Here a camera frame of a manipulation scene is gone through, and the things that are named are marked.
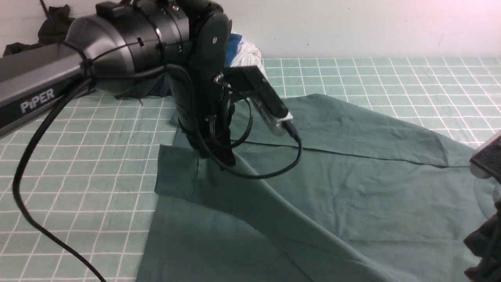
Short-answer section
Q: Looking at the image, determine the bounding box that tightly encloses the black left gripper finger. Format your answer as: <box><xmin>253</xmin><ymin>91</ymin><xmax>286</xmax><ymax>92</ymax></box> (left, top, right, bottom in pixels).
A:
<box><xmin>211</xmin><ymin>133</ymin><xmax>236</xmax><ymax>167</ymax></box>

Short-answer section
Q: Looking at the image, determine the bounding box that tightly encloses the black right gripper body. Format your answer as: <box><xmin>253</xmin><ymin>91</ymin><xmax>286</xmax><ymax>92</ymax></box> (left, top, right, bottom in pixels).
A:
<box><xmin>463</xmin><ymin>202</ymin><xmax>501</xmax><ymax>282</ymax></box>

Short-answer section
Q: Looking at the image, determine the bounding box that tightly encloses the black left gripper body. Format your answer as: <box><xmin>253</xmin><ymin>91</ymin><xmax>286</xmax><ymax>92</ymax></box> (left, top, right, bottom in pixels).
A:
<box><xmin>169</xmin><ymin>10</ymin><xmax>232</xmax><ymax>157</ymax></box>

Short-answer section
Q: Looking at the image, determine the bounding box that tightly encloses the green long-sleeve top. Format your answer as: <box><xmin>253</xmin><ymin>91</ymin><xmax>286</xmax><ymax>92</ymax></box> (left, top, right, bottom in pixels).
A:
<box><xmin>137</xmin><ymin>94</ymin><xmax>500</xmax><ymax>282</ymax></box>

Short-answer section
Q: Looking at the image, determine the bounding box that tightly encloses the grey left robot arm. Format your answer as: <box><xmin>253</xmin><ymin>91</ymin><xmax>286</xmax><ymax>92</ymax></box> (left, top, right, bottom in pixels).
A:
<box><xmin>1</xmin><ymin>0</ymin><xmax>236</xmax><ymax>166</ymax></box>

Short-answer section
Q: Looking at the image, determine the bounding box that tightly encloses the white crumpled garment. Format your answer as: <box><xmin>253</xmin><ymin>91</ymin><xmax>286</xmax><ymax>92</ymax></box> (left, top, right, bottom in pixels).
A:
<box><xmin>229</xmin><ymin>38</ymin><xmax>267</xmax><ymax>78</ymax></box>

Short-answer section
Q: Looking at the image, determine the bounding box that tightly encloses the blue crumpled garment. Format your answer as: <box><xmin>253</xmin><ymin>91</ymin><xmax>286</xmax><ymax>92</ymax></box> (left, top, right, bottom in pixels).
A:
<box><xmin>225</xmin><ymin>33</ymin><xmax>243</xmax><ymax>65</ymax></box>

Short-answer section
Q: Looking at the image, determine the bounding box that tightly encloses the green checkered tablecloth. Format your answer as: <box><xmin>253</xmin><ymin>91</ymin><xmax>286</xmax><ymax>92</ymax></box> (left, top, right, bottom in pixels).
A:
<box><xmin>21</xmin><ymin>57</ymin><xmax>500</xmax><ymax>282</ymax></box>

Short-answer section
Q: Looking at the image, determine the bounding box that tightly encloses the dark olive crumpled garment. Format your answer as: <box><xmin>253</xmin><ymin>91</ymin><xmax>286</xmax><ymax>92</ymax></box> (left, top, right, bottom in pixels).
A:
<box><xmin>2</xmin><ymin>0</ymin><xmax>75</xmax><ymax>57</ymax></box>

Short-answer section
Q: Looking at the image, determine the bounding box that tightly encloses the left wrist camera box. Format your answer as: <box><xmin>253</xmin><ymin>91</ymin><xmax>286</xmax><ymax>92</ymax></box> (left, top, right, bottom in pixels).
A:
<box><xmin>221</xmin><ymin>66</ymin><xmax>298</xmax><ymax>138</ymax></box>

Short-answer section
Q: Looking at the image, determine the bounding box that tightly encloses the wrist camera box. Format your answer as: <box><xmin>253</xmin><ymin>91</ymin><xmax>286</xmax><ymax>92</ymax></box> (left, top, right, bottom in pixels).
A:
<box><xmin>469</xmin><ymin>132</ymin><xmax>501</xmax><ymax>184</ymax></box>
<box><xmin>221</xmin><ymin>66</ymin><xmax>298</xmax><ymax>138</ymax></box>

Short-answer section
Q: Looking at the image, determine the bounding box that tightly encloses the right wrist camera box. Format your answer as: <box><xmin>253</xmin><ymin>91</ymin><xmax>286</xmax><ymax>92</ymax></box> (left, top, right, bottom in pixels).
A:
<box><xmin>469</xmin><ymin>132</ymin><xmax>501</xmax><ymax>184</ymax></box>

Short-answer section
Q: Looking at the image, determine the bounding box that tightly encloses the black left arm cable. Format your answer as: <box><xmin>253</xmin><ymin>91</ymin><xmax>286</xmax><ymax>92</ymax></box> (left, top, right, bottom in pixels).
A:
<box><xmin>12</xmin><ymin>65</ymin><xmax>303</xmax><ymax>282</ymax></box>

